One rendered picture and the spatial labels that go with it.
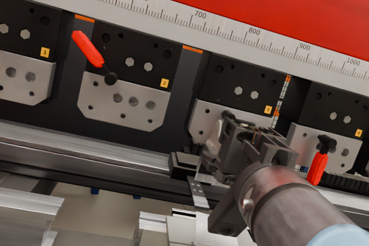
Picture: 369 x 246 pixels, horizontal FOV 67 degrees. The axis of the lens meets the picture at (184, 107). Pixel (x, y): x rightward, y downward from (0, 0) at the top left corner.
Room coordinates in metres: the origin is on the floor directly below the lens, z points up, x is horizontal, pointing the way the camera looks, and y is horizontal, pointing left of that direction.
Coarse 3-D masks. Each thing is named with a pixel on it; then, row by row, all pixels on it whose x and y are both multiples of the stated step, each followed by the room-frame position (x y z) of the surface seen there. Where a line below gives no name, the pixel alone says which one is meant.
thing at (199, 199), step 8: (176, 152) 0.81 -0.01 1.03; (168, 160) 0.83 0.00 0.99; (176, 160) 0.77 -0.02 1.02; (184, 160) 0.76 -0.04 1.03; (192, 160) 0.78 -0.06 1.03; (176, 168) 0.73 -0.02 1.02; (184, 168) 0.74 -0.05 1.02; (192, 168) 0.75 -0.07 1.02; (176, 176) 0.73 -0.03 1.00; (184, 176) 0.74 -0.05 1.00; (192, 176) 0.74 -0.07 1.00; (192, 184) 0.69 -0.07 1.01; (200, 184) 0.70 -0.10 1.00; (208, 184) 0.75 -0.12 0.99; (192, 192) 0.65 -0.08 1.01; (200, 192) 0.66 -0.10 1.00; (192, 200) 0.62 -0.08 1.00; (200, 200) 0.62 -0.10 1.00; (200, 208) 0.59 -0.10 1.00; (208, 208) 0.59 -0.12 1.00
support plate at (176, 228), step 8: (168, 216) 0.52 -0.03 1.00; (168, 224) 0.50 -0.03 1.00; (176, 224) 0.51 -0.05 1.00; (184, 224) 0.51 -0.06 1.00; (192, 224) 0.52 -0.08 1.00; (168, 232) 0.47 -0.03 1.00; (176, 232) 0.48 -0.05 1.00; (184, 232) 0.49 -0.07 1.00; (192, 232) 0.49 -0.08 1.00; (168, 240) 0.46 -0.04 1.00; (176, 240) 0.46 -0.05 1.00; (184, 240) 0.46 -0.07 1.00; (192, 240) 0.47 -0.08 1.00; (240, 240) 0.51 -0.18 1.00; (248, 240) 0.52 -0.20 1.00
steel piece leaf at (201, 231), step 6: (198, 222) 0.53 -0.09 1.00; (204, 222) 0.54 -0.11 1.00; (198, 228) 0.51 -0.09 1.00; (204, 228) 0.51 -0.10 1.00; (198, 234) 0.49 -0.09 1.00; (204, 234) 0.49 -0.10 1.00; (210, 234) 0.50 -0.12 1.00; (216, 234) 0.51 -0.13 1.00; (198, 240) 0.47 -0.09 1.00; (204, 240) 0.48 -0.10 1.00; (210, 240) 0.48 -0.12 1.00; (216, 240) 0.49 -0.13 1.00; (222, 240) 0.49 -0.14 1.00; (228, 240) 0.50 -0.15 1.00; (234, 240) 0.50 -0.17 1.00
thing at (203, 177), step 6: (204, 144) 0.55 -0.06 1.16; (198, 162) 0.56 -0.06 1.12; (198, 168) 0.55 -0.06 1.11; (204, 168) 0.54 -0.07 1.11; (198, 174) 0.55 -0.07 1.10; (204, 174) 0.55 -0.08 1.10; (210, 174) 0.55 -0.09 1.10; (198, 180) 0.55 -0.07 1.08; (204, 180) 0.55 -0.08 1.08; (210, 180) 0.56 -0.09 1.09; (216, 180) 0.56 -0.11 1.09; (228, 186) 0.56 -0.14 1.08
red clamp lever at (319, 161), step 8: (320, 136) 0.53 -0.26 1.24; (328, 136) 0.52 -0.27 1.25; (328, 144) 0.50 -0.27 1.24; (336, 144) 0.51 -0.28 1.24; (320, 152) 0.52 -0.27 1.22; (320, 160) 0.51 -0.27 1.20; (312, 168) 0.52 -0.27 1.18; (320, 168) 0.51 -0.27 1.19; (312, 176) 0.51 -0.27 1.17; (320, 176) 0.51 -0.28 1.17; (312, 184) 0.51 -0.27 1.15
